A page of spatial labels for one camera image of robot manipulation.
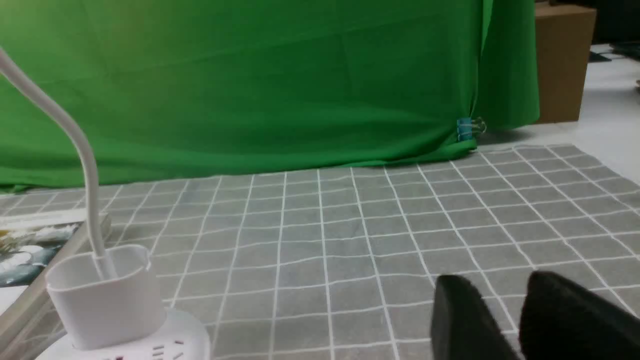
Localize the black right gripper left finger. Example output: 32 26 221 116
430 275 519 360

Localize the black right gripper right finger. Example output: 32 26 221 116
519 270 640 360

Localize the white desk lamp socket base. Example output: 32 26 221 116
1 51 211 360

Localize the grey checkered tablecloth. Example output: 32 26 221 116
0 144 640 360

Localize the blue binder clip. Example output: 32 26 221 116
456 117 487 142

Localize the brown cardboard box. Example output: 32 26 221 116
534 1 597 125

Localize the green backdrop cloth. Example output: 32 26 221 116
0 0 540 185

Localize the large bottom book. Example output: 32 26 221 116
1 208 93 351

